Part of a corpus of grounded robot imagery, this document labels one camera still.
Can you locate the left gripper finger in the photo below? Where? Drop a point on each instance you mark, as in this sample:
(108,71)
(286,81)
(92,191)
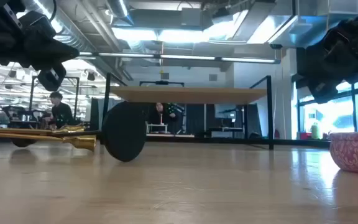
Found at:
(48,34)
(51,57)

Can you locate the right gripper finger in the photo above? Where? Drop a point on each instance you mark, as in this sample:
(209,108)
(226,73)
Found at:
(328,71)
(328,46)

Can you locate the gold candlestick holder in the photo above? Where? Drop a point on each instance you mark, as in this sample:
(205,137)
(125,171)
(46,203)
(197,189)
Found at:
(82,142)
(70,128)

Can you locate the pink patterned candle tin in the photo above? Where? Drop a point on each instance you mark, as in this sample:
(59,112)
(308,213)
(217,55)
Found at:
(350,152)

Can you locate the black candlestick holder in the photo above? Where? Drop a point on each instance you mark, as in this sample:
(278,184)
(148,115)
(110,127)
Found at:
(123,130)

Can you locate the person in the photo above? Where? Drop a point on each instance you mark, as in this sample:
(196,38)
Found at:
(158,116)
(61,113)

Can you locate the green bottle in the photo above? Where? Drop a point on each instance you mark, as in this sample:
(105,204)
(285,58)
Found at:
(315,132)

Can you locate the red container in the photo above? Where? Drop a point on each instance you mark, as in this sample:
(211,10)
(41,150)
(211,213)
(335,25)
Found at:
(304,136)

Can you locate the background monitor screen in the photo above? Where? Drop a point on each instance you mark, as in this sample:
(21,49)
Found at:
(225,111)

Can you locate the small white rack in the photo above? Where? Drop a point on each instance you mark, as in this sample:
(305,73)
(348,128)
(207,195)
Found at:
(157,125)

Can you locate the long linear ceiling light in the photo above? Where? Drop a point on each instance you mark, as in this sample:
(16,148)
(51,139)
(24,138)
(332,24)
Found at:
(185,57)

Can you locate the wooden shelf with black legs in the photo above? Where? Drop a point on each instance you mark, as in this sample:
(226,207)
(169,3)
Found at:
(185,95)

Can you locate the silver ventilation duct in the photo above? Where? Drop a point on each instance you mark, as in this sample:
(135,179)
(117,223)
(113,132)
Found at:
(82,37)

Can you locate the black background rig frame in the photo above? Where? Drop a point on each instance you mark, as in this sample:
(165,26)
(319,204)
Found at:
(77,93)

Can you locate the black window frame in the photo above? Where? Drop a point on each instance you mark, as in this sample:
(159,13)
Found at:
(354,115)

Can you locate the black aluminium table frame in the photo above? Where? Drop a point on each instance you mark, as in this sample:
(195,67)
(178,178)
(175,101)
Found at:
(291,142)

